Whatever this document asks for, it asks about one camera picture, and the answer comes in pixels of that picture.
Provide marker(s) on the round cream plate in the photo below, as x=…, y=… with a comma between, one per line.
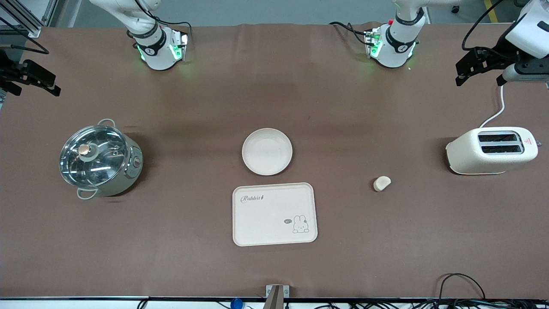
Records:
x=266, y=151

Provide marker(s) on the cream rabbit print tray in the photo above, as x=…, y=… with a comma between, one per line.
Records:
x=266, y=219

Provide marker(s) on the grey metal camera bracket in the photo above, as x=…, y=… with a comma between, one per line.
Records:
x=276, y=296

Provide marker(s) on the brown table mat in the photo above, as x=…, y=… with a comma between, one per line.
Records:
x=386, y=249

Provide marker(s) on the steel pot with glass lid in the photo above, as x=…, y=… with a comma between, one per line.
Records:
x=128, y=167

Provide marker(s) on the glass pot lid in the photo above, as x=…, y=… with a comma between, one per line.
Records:
x=94, y=155

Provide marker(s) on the small pale bun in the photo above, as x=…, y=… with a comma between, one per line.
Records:
x=381, y=183

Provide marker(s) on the aluminium frame profile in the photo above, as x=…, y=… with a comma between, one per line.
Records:
x=30, y=17

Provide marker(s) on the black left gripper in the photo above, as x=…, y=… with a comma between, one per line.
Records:
x=494, y=59

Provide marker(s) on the cream two-slot toaster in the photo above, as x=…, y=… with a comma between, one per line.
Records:
x=476, y=156

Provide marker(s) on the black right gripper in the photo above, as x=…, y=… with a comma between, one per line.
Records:
x=9, y=71

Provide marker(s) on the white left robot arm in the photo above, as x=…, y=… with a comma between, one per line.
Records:
x=396, y=43

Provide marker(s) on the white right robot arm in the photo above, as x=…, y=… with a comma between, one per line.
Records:
x=156, y=47

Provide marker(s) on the blue round cap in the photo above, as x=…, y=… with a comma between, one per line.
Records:
x=236, y=304

